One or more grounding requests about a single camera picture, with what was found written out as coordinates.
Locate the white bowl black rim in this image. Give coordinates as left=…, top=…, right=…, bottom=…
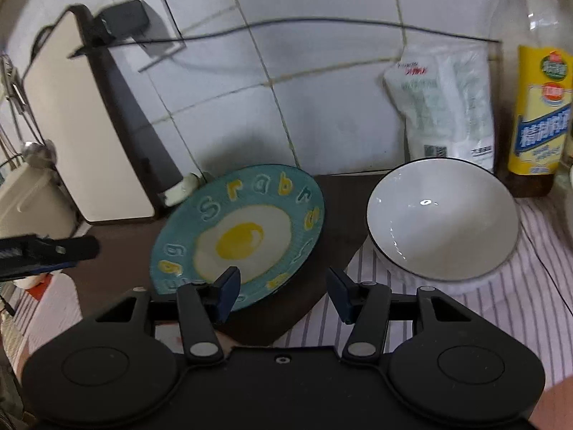
left=366, top=158, right=521, bottom=295

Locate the right hand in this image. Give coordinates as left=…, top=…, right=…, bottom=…
left=530, top=377, right=573, bottom=430

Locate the white salt bag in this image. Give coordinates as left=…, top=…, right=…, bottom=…
left=382, top=43, right=494, bottom=171

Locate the cream cutting board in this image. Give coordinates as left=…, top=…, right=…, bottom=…
left=23, top=5, right=169, bottom=224

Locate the blue fried egg plate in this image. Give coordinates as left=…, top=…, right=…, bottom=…
left=150, top=164, right=325, bottom=311

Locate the striped table cloth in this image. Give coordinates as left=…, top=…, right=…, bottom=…
left=0, top=196, right=573, bottom=390

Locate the black power adapter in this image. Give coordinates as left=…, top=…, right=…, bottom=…
left=94, top=0, right=150, bottom=41

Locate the small white soap piece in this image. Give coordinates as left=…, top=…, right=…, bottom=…
left=160, top=173, right=208, bottom=208

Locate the yellow label cooking wine bottle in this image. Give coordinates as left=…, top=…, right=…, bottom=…
left=491, top=0, right=572, bottom=198

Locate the white rice cooker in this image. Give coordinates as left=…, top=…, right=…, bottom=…
left=0, top=163, right=77, bottom=239

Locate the steel ladle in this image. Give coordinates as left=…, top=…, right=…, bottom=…
left=1, top=52, right=56, bottom=169

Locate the white wall socket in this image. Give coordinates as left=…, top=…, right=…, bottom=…
left=112, top=0, right=187, bottom=73

